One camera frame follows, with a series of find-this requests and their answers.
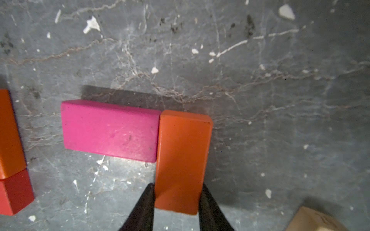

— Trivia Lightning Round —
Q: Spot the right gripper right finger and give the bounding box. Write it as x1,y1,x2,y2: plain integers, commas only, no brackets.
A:
198,184,234,231

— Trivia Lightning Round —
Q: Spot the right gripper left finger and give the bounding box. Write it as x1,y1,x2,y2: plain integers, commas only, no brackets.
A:
119,183,155,231

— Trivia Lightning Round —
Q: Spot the dark orange block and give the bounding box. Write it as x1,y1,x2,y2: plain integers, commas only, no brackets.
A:
154,110,213,215

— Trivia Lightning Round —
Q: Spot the magenta block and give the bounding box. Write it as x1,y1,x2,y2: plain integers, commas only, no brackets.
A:
61,100,161,163

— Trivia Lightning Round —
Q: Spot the red block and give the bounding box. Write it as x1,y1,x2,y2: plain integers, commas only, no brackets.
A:
0,169,35,216

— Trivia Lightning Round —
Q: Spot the wooden block right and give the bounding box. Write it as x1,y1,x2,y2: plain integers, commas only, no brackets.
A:
285,206,348,231

